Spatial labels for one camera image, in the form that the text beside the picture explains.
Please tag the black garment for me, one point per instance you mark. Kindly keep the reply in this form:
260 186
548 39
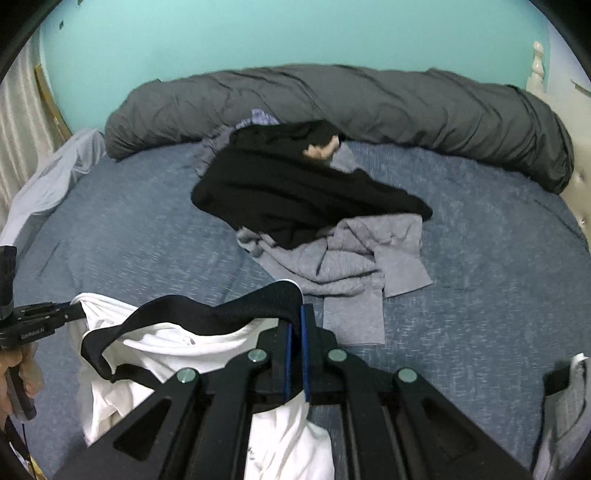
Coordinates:
286 189

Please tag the blue-grey garment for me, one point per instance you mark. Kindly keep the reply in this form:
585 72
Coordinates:
217 147

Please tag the cream tufted headboard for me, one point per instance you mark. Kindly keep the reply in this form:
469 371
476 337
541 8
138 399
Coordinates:
577 138

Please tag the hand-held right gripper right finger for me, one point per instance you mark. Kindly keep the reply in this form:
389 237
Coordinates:
304 360

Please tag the white shirt with black collar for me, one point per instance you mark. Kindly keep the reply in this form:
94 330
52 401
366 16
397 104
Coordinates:
184 337

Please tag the pile of folded light clothes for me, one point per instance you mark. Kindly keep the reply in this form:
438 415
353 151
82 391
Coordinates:
565 415

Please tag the pale grey bed sheet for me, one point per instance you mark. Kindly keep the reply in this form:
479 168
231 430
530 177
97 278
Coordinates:
51 180

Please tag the person's left hand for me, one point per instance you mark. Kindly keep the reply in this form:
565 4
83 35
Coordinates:
34 378

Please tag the dark grey rolled duvet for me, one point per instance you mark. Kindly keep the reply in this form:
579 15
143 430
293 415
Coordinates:
369 106

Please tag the grey garment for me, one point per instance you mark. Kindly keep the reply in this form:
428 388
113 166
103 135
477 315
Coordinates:
341 263

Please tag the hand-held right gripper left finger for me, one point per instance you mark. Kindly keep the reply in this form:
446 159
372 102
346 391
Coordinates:
287 364

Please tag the blue patterned bedspread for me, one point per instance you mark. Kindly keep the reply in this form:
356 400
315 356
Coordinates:
461 277

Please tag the wooden trim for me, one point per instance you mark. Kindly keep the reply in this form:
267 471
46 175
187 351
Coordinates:
53 106

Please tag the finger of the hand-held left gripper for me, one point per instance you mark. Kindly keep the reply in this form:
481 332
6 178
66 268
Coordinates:
46 313

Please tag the pale curtain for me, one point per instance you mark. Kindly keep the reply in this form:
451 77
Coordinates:
18 129

